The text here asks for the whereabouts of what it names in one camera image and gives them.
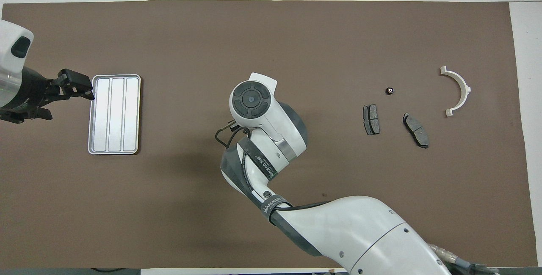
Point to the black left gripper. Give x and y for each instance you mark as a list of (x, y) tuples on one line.
[(25, 93)]

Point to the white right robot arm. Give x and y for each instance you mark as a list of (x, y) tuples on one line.
[(360, 228)]

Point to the silver metal tray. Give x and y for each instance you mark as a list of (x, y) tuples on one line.
[(114, 114)]

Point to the brown table mat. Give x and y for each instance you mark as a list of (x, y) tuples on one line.
[(296, 46)]

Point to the short grey brake pad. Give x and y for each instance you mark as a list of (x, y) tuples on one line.
[(371, 119)]

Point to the long grey brake pad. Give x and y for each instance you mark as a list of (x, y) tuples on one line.
[(416, 130)]

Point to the white curved plastic bracket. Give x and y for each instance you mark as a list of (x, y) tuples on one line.
[(461, 84)]

